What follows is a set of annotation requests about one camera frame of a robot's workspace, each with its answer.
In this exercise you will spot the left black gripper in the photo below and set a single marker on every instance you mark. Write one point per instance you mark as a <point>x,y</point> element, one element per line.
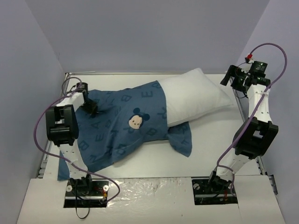
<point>92,108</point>

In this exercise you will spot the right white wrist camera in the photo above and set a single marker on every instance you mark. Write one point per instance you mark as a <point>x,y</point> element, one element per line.
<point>249,60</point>

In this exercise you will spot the aluminium table edge rail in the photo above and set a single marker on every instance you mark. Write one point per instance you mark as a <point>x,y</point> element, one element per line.
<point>55,113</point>

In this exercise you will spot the white pillow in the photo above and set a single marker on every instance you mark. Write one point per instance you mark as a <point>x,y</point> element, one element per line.
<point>190,96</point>

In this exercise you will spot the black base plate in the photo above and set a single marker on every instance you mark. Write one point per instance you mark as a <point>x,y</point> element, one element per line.
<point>93,196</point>
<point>204,194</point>

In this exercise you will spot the blue cartoon print pillowcase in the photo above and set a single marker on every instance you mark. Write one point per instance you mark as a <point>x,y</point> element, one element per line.
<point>125,120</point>

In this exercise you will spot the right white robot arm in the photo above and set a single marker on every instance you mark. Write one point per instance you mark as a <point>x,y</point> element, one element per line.
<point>256,134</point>

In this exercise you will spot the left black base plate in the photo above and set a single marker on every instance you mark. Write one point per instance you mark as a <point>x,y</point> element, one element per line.
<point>93,196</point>

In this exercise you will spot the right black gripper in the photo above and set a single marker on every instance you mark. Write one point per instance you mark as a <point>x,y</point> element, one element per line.
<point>232,76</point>

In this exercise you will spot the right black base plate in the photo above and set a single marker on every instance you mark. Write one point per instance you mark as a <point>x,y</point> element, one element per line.
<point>204,194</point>

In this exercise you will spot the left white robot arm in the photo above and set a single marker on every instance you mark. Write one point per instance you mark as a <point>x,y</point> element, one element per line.
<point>62,129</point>

